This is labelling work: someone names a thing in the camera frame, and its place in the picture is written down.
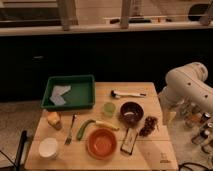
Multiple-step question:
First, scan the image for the white handled brush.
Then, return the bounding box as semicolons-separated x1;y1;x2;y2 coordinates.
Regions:
111;90;146;99

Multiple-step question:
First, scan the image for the black rectangular grater box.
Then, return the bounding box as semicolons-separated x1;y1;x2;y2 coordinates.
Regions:
120;128;138;155

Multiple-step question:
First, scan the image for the green plastic tray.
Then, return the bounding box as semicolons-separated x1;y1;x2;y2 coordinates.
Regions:
42;75;95;111

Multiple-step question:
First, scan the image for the white cup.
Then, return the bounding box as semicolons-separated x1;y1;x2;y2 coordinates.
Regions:
38;138;59;159

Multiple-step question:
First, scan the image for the dark brown bowl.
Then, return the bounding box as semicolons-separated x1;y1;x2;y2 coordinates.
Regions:
119;102;144;127

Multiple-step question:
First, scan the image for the silver fork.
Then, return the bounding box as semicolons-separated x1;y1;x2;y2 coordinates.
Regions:
65;114;76;145

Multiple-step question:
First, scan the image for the orange bowl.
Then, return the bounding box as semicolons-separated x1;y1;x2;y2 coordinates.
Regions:
86;128;117;160

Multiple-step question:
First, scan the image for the green cucumber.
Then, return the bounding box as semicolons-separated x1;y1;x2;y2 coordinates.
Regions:
76;119;95;141

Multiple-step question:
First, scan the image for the yellow banana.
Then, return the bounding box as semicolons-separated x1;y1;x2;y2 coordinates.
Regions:
95;121;119;131

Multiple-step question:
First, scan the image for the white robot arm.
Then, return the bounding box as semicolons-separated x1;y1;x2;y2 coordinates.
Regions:
158;62;213;125

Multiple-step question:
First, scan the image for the green cup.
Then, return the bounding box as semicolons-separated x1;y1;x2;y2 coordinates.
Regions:
103;102;116;117

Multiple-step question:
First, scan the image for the spice bottle with black cap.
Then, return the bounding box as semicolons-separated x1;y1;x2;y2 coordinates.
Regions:
191;130;210;145

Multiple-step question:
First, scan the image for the grey folded cloth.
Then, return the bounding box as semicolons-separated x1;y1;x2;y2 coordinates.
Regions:
50;85;71;106

